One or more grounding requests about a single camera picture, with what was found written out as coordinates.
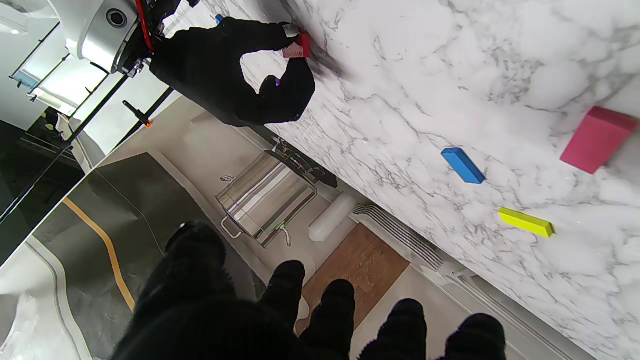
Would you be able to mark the large steel stock pot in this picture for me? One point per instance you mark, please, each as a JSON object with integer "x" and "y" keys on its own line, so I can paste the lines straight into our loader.
{"x": 265, "y": 197}

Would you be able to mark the purple domino block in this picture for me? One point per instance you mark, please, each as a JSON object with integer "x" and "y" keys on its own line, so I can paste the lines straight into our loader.
{"x": 276, "y": 81}

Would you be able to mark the black clamp with orange tip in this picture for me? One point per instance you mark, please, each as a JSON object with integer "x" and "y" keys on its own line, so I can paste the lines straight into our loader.
{"x": 137, "y": 114}

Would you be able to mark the pink domino block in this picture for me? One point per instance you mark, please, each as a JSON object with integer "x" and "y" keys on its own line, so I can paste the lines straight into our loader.
{"x": 597, "y": 140}

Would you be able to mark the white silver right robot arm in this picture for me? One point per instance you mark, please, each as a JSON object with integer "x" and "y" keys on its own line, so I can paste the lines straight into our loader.
{"x": 95, "y": 35}

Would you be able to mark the white cylinder candle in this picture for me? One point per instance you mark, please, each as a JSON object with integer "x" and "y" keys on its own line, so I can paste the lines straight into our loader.
{"x": 332, "y": 217}

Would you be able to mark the black metal frame pole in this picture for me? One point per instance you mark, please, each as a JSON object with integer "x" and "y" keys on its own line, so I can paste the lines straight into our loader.
{"x": 75, "y": 135}

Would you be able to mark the brown wooden cutting board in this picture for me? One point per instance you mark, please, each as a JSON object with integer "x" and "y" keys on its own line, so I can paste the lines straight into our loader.
{"x": 360, "y": 265}

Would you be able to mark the red domino block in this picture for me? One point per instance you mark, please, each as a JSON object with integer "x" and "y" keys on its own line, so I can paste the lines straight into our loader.
{"x": 299, "y": 48}

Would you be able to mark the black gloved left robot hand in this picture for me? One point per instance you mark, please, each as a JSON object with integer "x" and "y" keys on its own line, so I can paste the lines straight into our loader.
{"x": 215, "y": 325}

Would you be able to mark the yellow domino block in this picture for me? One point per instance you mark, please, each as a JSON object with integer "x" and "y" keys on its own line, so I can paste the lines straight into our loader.
{"x": 525, "y": 222}

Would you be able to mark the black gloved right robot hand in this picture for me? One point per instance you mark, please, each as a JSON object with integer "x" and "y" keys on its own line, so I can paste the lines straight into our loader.
{"x": 205, "y": 70}

